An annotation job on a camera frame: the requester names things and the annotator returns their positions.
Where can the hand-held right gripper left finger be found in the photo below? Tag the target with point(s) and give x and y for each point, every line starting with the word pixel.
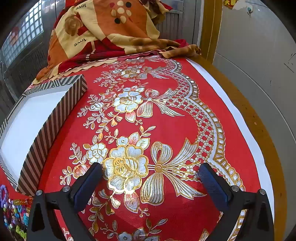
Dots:
pixel 86 187

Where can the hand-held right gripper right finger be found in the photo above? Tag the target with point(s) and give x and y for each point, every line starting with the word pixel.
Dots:
pixel 214 187

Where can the striped cardboard box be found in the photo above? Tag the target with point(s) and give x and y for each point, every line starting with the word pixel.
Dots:
pixel 39 148

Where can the red floral tablecloth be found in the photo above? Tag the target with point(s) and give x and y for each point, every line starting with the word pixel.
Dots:
pixel 76 143

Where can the white table underlay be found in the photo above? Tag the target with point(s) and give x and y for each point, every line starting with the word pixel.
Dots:
pixel 231 111

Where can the orange red printed blanket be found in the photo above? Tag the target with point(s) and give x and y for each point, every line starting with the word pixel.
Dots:
pixel 104 23

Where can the grey metal door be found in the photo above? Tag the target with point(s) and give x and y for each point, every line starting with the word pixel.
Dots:
pixel 175 23

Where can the red window decoration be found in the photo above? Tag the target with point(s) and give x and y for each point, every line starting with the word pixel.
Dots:
pixel 13 32

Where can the grilled window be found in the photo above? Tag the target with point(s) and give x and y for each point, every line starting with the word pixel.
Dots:
pixel 30 25

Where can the yellow wooden door frame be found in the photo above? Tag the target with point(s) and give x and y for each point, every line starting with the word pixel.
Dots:
pixel 209 30

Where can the wall hook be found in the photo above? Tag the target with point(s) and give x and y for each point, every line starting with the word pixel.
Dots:
pixel 249 9

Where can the red wall decoration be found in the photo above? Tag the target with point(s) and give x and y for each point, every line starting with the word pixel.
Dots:
pixel 229 3

